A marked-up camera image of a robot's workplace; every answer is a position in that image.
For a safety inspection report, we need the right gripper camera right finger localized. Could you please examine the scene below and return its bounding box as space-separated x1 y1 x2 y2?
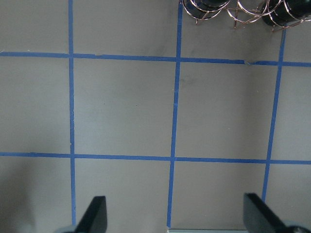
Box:
243 193 287 233

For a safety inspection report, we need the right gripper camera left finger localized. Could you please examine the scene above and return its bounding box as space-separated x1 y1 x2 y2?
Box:
75 196 107 233

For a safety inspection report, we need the dark wine bottle rear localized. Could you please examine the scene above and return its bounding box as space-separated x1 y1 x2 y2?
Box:
262 0 311 26

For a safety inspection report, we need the dark wine bottle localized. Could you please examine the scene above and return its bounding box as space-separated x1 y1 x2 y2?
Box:
183 0 229 18
262 0 311 26

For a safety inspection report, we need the dark wine bottle middle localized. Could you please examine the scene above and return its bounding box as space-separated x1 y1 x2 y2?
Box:
183 0 229 18

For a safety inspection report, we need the copper wire bottle basket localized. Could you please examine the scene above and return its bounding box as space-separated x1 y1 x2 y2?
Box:
181 0 311 32

